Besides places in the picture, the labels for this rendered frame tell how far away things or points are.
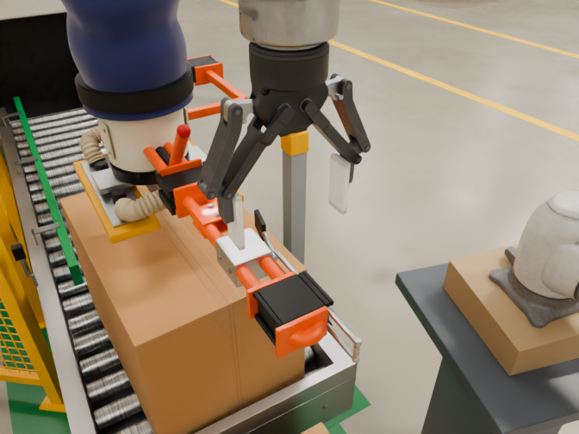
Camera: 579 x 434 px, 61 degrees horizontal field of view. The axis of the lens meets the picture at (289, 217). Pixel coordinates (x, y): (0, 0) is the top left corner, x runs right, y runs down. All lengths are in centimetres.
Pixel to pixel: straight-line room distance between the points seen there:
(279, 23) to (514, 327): 97
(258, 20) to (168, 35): 55
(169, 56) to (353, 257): 185
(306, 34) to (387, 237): 240
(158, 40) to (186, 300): 51
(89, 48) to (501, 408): 108
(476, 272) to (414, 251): 140
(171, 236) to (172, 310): 25
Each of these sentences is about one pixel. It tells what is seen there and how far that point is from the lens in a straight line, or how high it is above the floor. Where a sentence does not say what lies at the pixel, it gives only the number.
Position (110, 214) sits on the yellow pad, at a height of 111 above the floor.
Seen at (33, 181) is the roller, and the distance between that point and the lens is 249.
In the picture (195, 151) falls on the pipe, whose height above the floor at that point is 114.
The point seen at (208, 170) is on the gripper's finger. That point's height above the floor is 145.
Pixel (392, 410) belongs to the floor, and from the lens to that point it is 205.
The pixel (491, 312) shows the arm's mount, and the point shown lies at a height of 84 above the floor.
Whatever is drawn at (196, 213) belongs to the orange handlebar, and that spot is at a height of 123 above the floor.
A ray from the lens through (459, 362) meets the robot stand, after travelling 126.
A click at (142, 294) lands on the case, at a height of 95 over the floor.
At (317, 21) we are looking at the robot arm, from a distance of 44.
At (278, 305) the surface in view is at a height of 124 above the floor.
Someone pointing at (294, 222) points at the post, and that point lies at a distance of 173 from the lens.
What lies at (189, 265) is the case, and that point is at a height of 95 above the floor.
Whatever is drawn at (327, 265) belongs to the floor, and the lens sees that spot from 256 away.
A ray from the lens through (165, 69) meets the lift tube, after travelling 98.
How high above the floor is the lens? 170
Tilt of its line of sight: 36 degrees down
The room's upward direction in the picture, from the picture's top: straight up
